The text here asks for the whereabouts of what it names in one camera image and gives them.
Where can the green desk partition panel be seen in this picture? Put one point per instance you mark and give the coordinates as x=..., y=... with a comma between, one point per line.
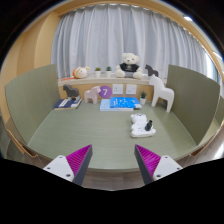
x=30, y=100
x=193, y=100

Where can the cream teddy bear black shirt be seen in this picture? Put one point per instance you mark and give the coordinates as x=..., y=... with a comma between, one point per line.
x=129, y=61

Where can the beige window ledge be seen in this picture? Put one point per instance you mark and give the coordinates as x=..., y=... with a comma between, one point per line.
x=100, y=80

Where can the grey horse figurine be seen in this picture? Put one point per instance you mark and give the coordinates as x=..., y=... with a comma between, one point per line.
x=70, y=91

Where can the light blue book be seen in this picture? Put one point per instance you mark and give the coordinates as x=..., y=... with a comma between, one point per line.
x=104, y=105

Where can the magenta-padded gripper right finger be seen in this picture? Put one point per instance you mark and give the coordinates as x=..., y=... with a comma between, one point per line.
x=150, y=160

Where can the black horse figurine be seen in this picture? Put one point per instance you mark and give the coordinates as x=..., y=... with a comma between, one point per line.
x=152, y=71

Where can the dark blue book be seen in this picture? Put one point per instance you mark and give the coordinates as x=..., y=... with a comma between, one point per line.
x=65, y=104

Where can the small black charger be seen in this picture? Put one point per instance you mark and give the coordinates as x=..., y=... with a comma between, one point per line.
x=148, y=126

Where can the ceiling lights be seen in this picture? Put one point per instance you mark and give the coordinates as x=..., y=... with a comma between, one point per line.
x=187, y=18

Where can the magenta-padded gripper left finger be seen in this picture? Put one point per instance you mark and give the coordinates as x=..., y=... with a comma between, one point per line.
x=78, y=160

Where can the large white horse figurine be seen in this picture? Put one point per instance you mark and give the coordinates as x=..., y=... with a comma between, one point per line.
x=161, y=91

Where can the white wall socket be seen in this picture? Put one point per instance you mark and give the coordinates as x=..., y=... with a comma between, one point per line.
x=131, y=89
x=117, y=89

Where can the pink horse figurine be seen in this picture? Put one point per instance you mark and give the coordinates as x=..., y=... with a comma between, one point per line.
x=92, y=95

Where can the small potted green plant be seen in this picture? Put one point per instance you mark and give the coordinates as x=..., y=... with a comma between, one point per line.
x=97, y=73
x=109, y=72

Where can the orange and white lion plush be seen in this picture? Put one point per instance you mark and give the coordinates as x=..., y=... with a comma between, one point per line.
x=81, y=72

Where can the purple round number disc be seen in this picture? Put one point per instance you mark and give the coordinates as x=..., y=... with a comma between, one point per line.
x=106, y=92

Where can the white pleated curtain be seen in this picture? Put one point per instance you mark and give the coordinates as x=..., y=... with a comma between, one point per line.
x=100, y=33

